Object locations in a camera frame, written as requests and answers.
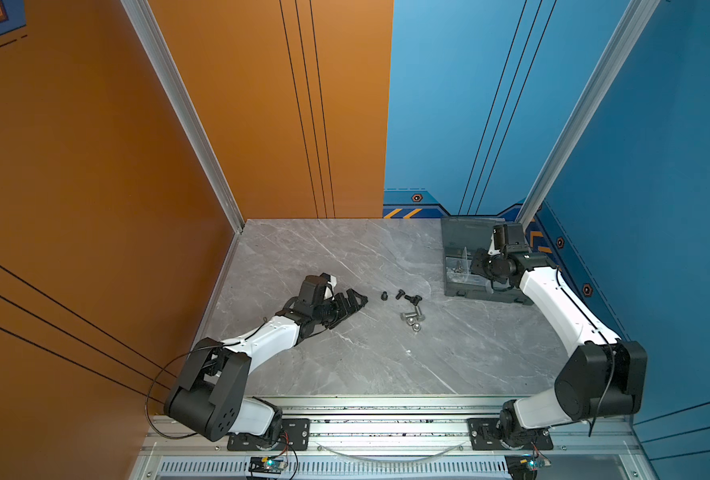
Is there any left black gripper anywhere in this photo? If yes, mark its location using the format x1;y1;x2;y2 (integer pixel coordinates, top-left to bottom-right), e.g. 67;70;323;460
312;289;368;329

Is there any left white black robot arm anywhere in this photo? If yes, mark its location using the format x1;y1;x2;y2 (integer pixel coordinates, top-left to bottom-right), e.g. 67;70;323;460
164;273;368;448

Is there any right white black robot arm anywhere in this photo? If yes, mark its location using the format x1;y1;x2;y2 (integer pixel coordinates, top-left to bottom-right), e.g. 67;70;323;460
473;222;648;449

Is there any grey compartment organizer box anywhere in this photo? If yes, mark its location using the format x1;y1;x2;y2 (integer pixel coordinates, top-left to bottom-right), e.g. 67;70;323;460
441;217;533;305

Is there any black bolt cluster right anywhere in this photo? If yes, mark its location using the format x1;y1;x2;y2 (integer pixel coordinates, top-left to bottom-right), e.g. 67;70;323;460
405;295;423;305

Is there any left green circuit board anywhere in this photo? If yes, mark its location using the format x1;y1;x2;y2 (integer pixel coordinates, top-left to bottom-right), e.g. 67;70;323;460
248;457;290;478

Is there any green circuit board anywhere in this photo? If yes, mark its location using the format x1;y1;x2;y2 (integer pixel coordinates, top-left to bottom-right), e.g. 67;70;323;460
248;457;290;478
505;456;552;480

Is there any right green circuit board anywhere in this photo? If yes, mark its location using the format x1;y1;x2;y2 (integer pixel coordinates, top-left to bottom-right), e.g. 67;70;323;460
505;456;552;480

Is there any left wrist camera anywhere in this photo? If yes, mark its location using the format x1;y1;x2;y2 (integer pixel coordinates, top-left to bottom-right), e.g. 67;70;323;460
320;273;338;298

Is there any aluminium rail frame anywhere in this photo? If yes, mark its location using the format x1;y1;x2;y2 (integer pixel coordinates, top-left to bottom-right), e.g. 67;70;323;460
131;395;655;479

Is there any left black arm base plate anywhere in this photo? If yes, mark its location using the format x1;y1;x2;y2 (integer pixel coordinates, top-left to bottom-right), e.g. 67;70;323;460
227;418;311;452

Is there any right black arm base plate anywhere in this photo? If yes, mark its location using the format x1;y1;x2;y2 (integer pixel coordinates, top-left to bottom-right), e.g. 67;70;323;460
467;417;554;451

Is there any clear curved cable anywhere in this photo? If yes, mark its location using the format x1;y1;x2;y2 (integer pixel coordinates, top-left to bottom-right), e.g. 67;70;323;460
312;441;467;464

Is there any right aluminium corner post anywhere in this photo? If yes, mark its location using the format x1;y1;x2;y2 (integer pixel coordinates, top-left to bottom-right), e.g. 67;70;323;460
516;0;660;231

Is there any aluminium corner post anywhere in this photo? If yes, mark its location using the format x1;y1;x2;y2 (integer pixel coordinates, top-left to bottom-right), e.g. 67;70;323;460
120;0;245;235
516;0;660;231

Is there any left aluminium corner post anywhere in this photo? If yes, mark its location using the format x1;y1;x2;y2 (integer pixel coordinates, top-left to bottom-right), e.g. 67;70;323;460
120;0;245;235

